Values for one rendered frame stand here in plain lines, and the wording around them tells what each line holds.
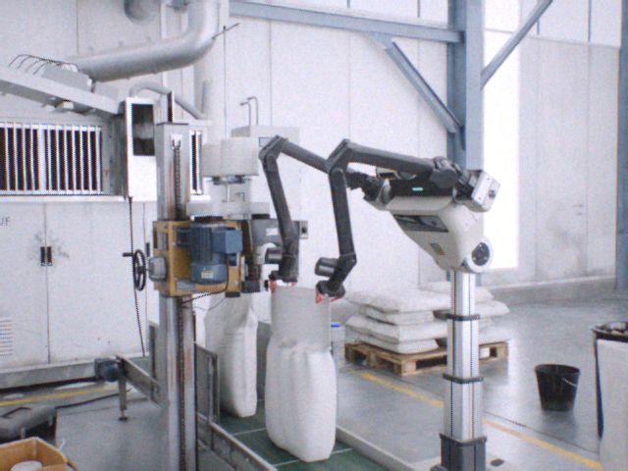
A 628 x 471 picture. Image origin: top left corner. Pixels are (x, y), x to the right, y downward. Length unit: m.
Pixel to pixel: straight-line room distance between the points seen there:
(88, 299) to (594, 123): 7.69
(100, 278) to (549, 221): 6.52
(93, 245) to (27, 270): 0.50
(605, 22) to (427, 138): 3.68
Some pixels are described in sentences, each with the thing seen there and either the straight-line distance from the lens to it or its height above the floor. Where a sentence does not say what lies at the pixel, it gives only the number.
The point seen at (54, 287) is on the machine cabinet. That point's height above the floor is 0.77.
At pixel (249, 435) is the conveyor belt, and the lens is 3.26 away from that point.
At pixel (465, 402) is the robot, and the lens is 3.00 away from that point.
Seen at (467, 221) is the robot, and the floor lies 1.34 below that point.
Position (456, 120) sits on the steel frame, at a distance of 8.81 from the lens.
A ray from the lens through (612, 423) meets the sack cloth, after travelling 1.73.
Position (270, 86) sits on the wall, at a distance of 7.74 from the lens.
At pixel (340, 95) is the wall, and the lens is 8.15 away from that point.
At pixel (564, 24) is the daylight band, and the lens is 10.73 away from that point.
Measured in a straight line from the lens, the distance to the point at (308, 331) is 2.83.
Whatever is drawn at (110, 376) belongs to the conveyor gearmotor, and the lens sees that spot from 4.62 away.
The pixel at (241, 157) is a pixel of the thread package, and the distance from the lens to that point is 2.89.
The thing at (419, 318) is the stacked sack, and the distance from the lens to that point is 5.90.
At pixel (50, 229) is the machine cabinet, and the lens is 5.63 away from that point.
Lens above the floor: 1.43
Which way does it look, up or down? 3 degrees down
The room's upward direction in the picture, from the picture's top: 1 degrees counter-clockwise
